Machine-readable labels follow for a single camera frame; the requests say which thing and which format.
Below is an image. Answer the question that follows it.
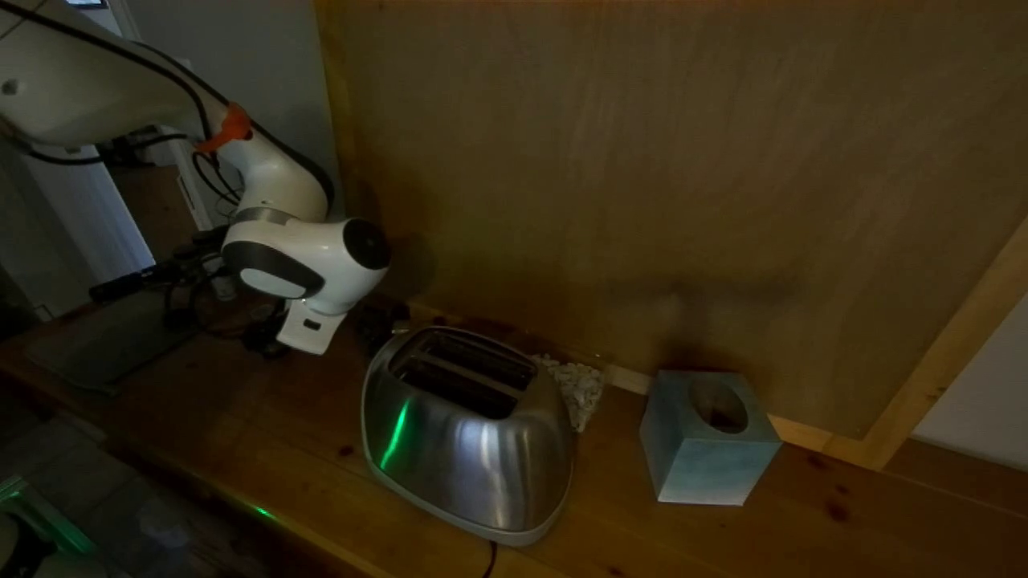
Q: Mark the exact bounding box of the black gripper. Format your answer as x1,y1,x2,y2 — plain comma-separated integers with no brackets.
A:
238,319,288,365

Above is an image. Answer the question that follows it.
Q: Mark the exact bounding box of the dark shiny small object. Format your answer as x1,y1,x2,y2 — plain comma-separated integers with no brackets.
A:
357,295,416,346

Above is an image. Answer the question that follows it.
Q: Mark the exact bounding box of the dark flat mat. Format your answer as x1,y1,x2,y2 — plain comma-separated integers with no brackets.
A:
30,286,221,397

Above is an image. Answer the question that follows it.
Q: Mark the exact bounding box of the stainless steel toaster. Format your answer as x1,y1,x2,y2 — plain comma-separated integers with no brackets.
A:
357,321,578,549

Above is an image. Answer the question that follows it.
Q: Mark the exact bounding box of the green-lit aluminium robot stand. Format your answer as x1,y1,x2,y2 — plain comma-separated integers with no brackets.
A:
0,477,105,578

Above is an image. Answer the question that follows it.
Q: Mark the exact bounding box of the pale crumpled bundle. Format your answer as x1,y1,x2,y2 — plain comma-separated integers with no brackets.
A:
538,355,610,437

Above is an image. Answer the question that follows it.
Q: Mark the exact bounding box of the large leaning wooden board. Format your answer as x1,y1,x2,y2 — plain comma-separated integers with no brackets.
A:
310,0,1028,477

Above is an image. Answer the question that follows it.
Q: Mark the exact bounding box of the light blue tissue box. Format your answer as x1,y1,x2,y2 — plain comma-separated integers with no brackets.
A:
635,365,785,511

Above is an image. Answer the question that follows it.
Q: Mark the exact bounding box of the black cable bundle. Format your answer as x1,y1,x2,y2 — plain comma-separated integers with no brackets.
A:
20,60,255,339

